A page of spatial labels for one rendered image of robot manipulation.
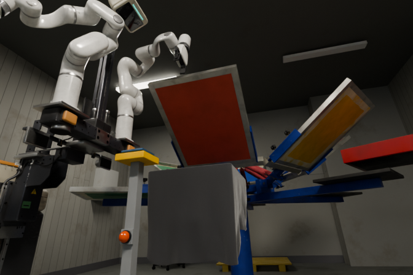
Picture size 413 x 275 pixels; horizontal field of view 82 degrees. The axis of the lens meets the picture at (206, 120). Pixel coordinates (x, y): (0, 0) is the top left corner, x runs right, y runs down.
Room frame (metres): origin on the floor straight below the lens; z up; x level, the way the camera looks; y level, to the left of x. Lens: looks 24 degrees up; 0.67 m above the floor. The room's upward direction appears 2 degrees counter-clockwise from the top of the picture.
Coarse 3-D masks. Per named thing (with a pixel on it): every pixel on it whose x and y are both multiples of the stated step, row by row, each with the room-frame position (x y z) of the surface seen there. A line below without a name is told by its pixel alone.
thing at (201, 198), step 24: (192, 168) 1.17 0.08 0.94; (216, 168) 1.14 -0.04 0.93; (168, 192) 1.21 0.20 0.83; (192, 192) 1.17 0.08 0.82; (216, 192) 1.15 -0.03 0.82; (168, 216) 1.21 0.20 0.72; (192, 216) 1.18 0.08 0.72; (216, 216) 1.16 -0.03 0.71; (168, 240) 1.22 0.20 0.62; (192, 240) 1.19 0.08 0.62; (216, 240) 1.17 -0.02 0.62; (168, 264) 1.23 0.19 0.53
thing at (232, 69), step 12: (204, 72) 1.20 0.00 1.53; (216, 72) 1.19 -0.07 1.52; (228, 72) 1.18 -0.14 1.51; (156, 84) 1.30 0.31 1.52; (168, 84) 1.29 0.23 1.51; (240, 84) 1.28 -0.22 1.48; (156, 96) 1.38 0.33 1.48; (240, 96) 1.32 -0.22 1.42; (240, 108) 1.39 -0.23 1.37; (168, 132) 1.63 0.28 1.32; (252, 144) 1.64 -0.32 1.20; (180, 156) 1.82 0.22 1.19; (252, 156) 1.74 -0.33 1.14
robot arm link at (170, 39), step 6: (162, 36) 1.11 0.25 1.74; (168, 36) 1.09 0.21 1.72; (174, 36) 1.11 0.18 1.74; (156, 42) 1.14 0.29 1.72; (168, 42) 1.12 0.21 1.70; (174, 42) 1.13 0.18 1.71; (150, 48) 1.20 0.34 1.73; (156, 48) 1.19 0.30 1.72; (150, 54) 1.23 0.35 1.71; (156, 54) 1.23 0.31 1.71
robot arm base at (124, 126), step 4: (120, 116) 1.27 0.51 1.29; (124, 116) 1.27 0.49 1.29; (120, 120) 1.27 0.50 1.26; (124, 120) 1.27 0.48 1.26; (128, 120) 1.28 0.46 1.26; (132, 120) 1.31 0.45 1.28; (116, 124) 1.29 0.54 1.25; (120, 124) 1.27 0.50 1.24; (124, 124) 1.27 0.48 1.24; (128, 124) 1.28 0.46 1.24; (132, 124) 1.31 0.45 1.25; (116, 128) 1.28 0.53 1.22; (120, 128) 1.27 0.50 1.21; (124, 128) 1.27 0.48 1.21; (128, 128) 1.29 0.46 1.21; (132, 128) 1.32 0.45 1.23; (116, 132) 1.28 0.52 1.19; (120, 132) 1.27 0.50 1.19; (124, 132) 1.27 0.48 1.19; (128, 132) 1.29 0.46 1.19; (116, 136) 1.27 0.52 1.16; (120, 136) 1.27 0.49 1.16; (124, 136) 1.27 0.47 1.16; (128, 136) 1.29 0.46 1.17
